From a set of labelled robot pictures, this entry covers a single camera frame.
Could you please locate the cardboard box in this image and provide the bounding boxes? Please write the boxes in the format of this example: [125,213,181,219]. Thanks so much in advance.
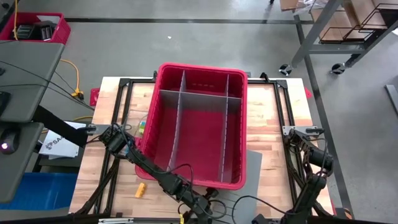
[279,0,309,12]

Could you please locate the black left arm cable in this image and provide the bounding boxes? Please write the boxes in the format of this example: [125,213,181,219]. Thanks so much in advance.
[152,163,228,224]

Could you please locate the black cart caster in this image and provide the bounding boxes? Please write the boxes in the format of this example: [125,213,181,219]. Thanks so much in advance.
[330,62,346,76]
[279,63,294,77]

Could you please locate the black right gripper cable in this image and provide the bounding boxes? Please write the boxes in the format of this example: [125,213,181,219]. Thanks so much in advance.
[231,195,296,224]

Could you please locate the black computer mouse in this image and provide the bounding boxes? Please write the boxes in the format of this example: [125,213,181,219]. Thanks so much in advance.
[0,127,21,156]

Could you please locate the red plastic basket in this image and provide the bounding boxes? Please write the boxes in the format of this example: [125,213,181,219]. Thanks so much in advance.
[0,11,72,45]

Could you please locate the yellow cable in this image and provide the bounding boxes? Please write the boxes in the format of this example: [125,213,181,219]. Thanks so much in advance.
[12,0,19,42]
[60,58,94,122]

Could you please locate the white printed paper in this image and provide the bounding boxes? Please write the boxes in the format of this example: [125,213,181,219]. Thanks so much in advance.
[38,121,82,159]

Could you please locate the wooden cart boards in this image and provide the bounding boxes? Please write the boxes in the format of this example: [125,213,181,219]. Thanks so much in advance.
[310,0,398,42]

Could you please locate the blue plastic crate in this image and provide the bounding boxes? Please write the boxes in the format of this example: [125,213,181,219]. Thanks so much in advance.
[0,172,78,211]

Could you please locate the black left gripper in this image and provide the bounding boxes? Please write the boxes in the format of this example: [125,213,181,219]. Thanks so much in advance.
[178,186,220,224]

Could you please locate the large red plastic bin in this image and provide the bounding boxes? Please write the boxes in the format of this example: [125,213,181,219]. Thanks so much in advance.
[134,62,249,191]

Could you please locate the grey metal cart frame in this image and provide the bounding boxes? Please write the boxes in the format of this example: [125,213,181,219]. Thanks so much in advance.
[290,0,398,68]

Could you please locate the black aluminium rig frame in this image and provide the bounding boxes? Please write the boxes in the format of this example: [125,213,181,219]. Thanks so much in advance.
[74,70,338,218]

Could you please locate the black support bar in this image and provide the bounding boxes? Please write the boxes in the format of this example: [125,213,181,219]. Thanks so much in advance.
[32,105,90,149]

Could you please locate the grey desk panel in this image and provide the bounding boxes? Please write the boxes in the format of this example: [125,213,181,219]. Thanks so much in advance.
[0,121,45,205]
[0,40,65,124]

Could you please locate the grey metal bar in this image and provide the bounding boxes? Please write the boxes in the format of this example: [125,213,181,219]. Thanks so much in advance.
[384,83,398,116]

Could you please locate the white paper sheet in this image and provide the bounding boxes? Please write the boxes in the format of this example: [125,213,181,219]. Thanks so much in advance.
[36,14,60,24]

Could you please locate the black floor tape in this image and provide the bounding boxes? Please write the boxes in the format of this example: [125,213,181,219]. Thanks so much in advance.
[294,14,356,219]
[63,17,315,25]

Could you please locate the black devices in basket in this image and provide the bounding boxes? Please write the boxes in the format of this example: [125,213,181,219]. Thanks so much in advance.
[16,20,57,42]

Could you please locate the black wire rack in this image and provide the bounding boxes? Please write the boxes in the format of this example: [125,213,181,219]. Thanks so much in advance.
[318,2,398,44]

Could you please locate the orange toy block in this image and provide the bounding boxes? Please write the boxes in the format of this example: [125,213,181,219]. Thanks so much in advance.
[134,182,147,199]

